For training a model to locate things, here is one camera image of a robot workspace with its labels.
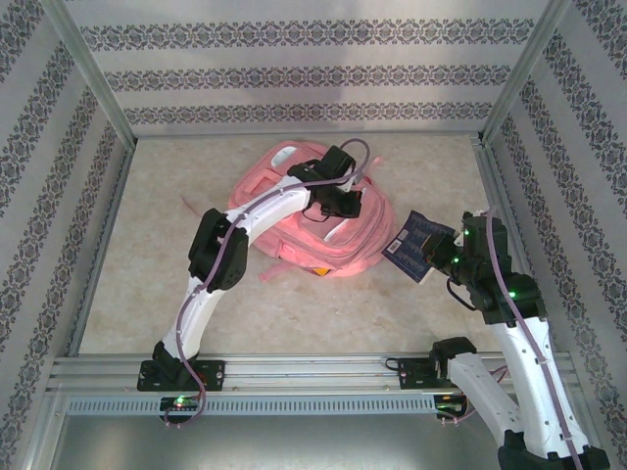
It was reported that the aluminium side rail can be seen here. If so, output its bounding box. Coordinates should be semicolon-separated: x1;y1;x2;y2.
67;141;137;357
470;138;575;356

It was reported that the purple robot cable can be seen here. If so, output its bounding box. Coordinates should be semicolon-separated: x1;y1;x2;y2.
164;138;371;433
438;208;589;470

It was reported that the dark blue book white print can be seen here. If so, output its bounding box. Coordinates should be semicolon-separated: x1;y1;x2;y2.
380;210;456;286

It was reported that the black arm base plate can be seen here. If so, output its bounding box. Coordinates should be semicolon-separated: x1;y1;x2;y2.
386;356;486;393
136;359;227;393

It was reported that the controller board with LED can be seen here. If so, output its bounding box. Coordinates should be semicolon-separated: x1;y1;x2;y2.
159;396;201;412
434;394;470;418

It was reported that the grey sheet metal panel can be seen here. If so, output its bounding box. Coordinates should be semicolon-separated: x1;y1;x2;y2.
46;414;597;470

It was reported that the slotted grey cable duct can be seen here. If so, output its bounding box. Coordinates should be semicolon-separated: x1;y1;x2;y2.
66;394;438;417

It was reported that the aluminium frame post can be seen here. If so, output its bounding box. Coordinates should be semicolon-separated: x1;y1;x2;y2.
38;0;137;151
479;0;575;148

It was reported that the pink school backpack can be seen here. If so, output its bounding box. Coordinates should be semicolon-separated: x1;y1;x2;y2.
179;140;398;284

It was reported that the long aluminium base rail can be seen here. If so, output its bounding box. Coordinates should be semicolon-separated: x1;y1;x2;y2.
46;354;575;394

